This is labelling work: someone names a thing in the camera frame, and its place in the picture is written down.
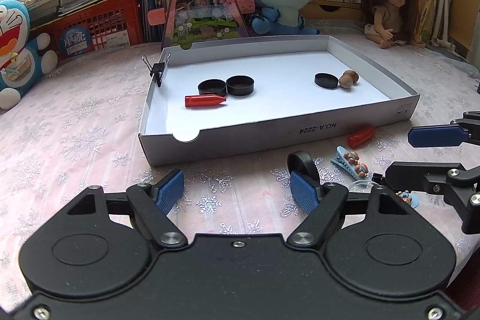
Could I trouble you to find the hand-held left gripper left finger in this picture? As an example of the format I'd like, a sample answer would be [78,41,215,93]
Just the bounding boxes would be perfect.
[56,170,187,250]

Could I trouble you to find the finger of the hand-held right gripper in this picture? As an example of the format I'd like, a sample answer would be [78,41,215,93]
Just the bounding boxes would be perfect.
[385,160,480,234]
[407,112,480,148]

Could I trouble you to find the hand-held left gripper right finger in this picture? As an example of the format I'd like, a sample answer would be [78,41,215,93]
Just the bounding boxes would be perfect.
[286,171,424,249]

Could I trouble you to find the blue bear hair clip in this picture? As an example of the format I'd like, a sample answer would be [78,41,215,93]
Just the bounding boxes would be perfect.
[331,145,370,178]
[395,190,419,208]

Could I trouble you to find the large black round cap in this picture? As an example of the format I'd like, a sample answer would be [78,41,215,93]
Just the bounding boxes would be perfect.
[287,151,322,189]

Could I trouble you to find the clear plastic round lid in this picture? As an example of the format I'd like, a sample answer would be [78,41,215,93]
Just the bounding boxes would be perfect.
[349,178,383,195]

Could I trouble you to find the red bullet-shaped cap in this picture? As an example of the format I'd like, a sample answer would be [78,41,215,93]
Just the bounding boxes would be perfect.
[347,125,376,148]
[184,94,227,109]

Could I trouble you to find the small black round cap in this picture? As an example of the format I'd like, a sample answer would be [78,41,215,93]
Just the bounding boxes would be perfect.
[226,75,256,97]
[198,79,227,97]

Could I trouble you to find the white cardboard box tray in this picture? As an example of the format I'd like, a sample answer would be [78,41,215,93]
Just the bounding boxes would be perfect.
[138,34,420,168]

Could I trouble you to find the pink snowflake tablecloth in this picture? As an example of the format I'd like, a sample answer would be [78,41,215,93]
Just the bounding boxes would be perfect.
[0,18,480,268]

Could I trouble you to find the small black binder clip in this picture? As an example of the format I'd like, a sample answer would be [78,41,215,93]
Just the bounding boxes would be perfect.
[142,52,172,87]

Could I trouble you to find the gold foil sheets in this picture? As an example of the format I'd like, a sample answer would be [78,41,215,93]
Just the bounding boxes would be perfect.
[412,0,439,43]

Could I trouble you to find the brown-haired baby doll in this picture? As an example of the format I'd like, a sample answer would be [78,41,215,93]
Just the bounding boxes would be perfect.
[361,0,428,50]

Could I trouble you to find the wooden drawer box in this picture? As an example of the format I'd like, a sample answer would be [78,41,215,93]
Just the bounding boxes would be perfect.
[300,0,366,21]

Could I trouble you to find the red plastic crate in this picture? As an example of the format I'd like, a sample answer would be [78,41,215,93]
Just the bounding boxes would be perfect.
[30,0,145,60]

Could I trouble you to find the blue white cat plush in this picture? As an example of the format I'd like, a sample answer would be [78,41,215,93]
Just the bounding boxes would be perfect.
[0,0,59,110]

